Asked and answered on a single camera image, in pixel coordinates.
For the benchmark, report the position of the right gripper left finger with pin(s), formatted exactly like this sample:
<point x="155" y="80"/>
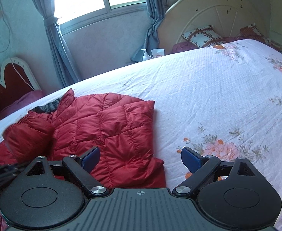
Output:
<point x="77" y="171"/>

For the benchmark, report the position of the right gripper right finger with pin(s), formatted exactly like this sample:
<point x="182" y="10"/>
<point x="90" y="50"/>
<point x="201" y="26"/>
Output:
<point x="202" y="169"/>

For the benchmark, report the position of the red puffer jacket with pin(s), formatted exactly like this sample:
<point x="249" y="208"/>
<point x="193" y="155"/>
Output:
<point x="121" y="126"/>

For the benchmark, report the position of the white floral bed sheet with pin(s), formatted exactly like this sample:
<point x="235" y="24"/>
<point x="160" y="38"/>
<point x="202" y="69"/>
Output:
<point x="224" y="101"/>

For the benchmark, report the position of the purple blanket on side bed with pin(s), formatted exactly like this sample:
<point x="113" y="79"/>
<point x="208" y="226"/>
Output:
<point x="22" y="102"/>

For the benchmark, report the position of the white pump bottle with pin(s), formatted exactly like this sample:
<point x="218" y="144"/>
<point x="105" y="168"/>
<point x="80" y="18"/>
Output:
<point x="145" y="56"/>

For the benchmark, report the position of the white tissue box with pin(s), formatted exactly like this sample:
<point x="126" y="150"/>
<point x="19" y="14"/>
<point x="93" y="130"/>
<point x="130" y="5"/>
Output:
<point x="157" y="53"/>

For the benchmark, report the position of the patterned white brown pillow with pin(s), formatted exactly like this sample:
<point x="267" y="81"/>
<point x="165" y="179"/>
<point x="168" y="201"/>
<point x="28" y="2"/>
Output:
<point x="203" y="37"/>

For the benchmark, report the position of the red patterned pillow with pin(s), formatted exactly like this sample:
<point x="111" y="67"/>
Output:
<point x="252" y="32"/>

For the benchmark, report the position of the cream round headboard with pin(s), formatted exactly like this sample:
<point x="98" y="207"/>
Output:
<point x="226" y="17"/>

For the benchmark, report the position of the right grey curtain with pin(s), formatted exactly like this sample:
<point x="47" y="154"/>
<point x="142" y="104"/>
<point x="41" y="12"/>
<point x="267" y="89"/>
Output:
<point x="156" y="12"/>

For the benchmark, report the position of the grey curtain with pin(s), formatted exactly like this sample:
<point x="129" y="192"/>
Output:
<point x="63" y="61"/>
<point x="156" y="12"/>

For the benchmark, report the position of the left grey curtain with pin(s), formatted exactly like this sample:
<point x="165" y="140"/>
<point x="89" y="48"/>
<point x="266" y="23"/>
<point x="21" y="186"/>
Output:
<point x="63" y="61"/>

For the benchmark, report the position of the window with white frame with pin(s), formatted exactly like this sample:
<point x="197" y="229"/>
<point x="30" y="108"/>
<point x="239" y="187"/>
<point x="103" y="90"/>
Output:
<point x="75" y="14"/>

